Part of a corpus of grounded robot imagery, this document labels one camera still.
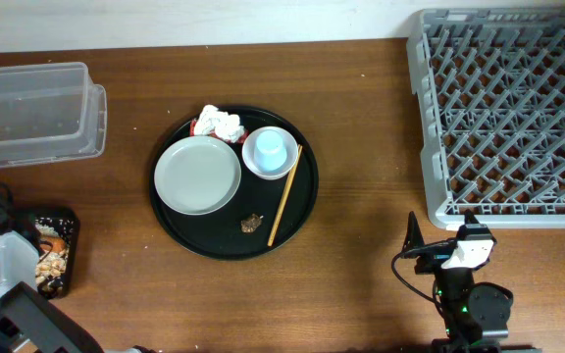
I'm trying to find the light blue cup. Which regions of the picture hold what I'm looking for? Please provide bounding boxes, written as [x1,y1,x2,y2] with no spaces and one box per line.
[254,129,287,172]

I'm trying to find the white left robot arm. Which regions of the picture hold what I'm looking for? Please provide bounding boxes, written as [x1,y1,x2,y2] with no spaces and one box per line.
[0,182,102,353]

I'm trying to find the wooden chopstick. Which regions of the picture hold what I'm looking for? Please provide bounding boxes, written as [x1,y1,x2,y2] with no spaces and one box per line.
[267,144,303,247]

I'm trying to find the orange carrot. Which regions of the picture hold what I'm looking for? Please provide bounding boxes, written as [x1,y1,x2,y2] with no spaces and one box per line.
[39,237,67,253]

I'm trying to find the rice and nutshell scraps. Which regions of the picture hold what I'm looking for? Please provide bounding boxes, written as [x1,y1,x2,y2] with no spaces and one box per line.
[35,223,70,299]

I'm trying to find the white tissue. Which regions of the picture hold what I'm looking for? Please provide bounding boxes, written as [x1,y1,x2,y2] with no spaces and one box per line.
[195,105,246,141]

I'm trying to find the brown food scrap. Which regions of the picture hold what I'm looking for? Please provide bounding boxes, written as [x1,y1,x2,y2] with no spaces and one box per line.
[240,214,263,233]

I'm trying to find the grey plate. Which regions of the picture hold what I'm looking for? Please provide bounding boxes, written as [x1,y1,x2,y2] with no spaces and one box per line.
[152,136,241,216]

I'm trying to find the grey dishwasher rack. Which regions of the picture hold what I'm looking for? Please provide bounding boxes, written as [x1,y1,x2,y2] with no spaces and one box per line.
[406,8,565,230]

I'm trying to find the round black tray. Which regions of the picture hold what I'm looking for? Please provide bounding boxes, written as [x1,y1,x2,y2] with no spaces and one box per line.
[148,105,319,261]

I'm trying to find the black rectangular food-waste tray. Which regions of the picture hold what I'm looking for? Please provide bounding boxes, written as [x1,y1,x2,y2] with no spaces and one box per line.
[26,207,80,300]

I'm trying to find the red snack wrapper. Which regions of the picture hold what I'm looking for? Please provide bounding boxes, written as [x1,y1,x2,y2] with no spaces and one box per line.
[189,118,249,144]

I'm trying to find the pink bowl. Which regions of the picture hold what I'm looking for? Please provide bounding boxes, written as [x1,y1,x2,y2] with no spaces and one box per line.
[241,126,298,180]

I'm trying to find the clear plastic bin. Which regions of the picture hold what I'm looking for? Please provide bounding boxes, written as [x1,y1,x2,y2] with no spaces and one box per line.
[0,62,108,169]

